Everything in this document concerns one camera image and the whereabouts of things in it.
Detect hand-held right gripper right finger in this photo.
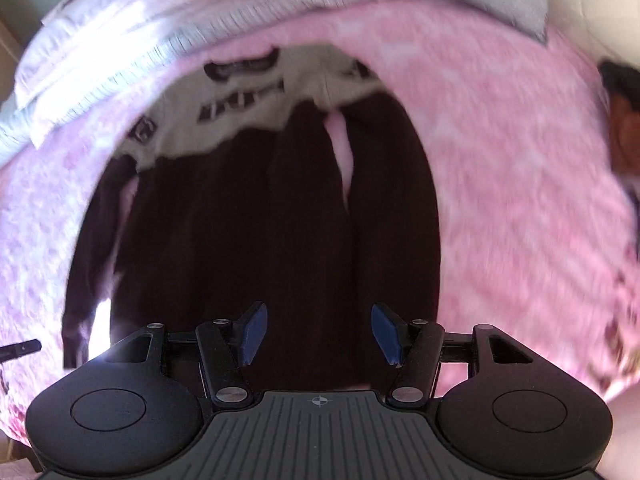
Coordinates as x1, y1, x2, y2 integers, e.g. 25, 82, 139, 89
370, 303, 539, 407

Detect beige wooden furniture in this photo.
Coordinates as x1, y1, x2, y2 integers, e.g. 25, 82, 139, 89
0, 0, 83, 106

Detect dark brown object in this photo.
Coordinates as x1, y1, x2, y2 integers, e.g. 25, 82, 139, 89
598, 60, 640, 179

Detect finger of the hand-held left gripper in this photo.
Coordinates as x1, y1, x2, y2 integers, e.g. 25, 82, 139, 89
0, 339, 43, 362

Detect white pillow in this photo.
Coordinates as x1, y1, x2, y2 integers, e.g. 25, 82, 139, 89
0, 0, 416, 166

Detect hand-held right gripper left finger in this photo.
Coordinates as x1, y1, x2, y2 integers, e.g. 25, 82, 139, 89
102, 301, 269, 407

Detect brown and cream sweater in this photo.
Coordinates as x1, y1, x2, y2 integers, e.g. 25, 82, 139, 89
61, 45, 444, 392

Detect pink floral blanket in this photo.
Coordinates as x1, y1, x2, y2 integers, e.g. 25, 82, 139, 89
0, 0, 640, 443

